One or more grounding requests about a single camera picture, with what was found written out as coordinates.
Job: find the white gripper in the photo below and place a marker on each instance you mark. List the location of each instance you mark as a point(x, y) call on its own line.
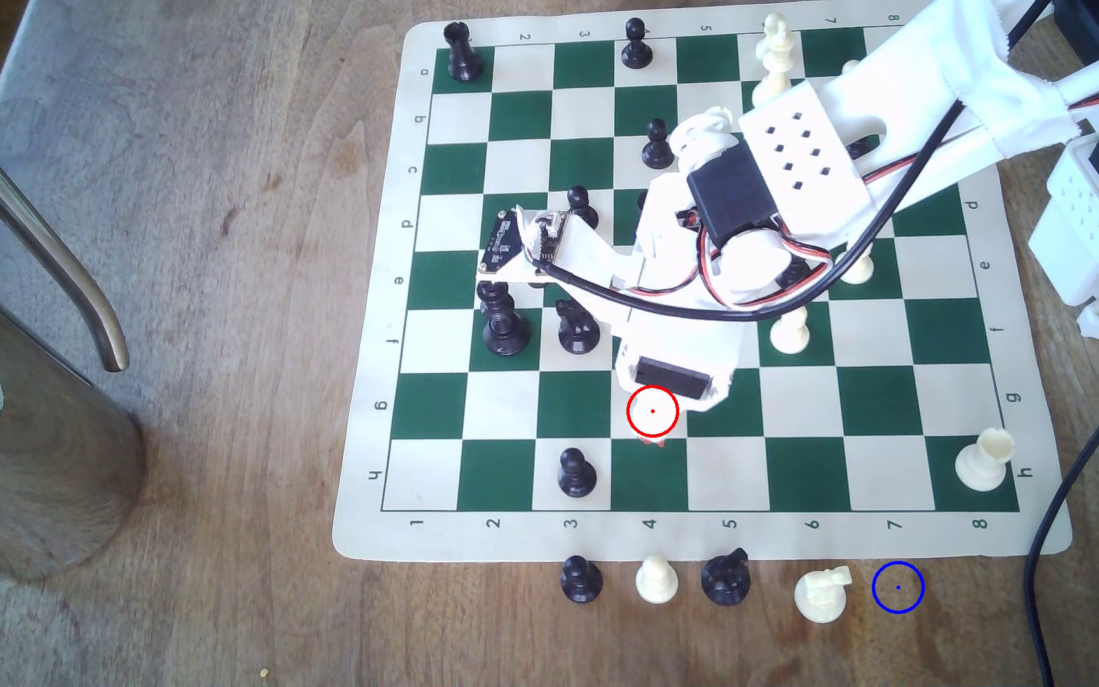
point(672, 376)

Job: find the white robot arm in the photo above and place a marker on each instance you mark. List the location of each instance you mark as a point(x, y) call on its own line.
point(922, 57)

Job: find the green and white chess mat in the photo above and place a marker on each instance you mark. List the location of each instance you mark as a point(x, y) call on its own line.
point(511, 420)

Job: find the black pawn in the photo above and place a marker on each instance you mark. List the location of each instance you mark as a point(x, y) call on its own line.
point(581, 580)
point(576, 475)
point(657, 150)
point(583, 205)
point(489, 291)
point(636, 50)

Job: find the black knight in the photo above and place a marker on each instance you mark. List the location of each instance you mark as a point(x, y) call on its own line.
point(726, 580)
point(576, 332)

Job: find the white pawn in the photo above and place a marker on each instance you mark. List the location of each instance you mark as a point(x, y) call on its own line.
point(656, 580)
point(790, 334)
point(859, 270)

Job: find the black bishop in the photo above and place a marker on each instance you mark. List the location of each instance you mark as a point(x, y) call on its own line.
point(506, 332)

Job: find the white knight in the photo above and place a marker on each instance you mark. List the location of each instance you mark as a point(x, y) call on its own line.
point(818, 596)

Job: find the white rook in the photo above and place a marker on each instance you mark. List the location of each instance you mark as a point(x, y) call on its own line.
point(984, 463)

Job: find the white bishop top row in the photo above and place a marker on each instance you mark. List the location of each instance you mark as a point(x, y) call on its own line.
point(776, 57)

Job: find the black rook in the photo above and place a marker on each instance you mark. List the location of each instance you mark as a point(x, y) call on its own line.
point(463, 57)

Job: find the gripper camera circuit board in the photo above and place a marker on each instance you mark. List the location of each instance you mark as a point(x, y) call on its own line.
point(511, 238)

